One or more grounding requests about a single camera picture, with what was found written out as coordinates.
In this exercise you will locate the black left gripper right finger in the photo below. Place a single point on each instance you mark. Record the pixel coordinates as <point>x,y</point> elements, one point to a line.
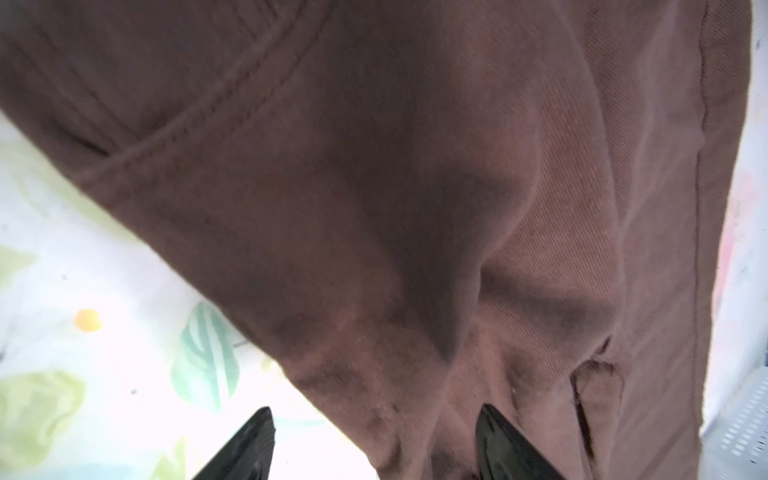
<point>504,453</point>

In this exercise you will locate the brown trousers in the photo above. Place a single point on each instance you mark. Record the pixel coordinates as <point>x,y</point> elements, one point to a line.
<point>421,207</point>

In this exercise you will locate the white perforated plastic basket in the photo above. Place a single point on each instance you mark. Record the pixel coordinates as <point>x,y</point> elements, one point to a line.
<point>735,446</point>

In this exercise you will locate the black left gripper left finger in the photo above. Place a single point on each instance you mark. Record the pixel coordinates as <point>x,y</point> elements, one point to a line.
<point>248,454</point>

